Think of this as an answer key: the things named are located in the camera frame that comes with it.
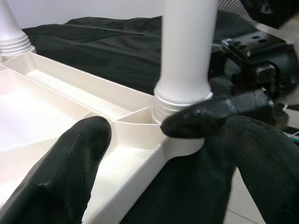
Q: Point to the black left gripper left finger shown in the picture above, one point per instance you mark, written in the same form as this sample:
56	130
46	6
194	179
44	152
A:
60	177

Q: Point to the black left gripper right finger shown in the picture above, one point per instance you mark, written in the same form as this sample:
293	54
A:
268	168

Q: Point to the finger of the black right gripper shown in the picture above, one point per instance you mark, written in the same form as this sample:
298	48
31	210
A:
210	114

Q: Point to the white plastic table leg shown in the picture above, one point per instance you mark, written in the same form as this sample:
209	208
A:
187	46
9	28

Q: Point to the white plastic table top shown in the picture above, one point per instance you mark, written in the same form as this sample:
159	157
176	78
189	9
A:
46	105

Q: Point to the black tablecloth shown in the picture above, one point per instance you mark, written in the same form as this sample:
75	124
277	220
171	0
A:
105	51

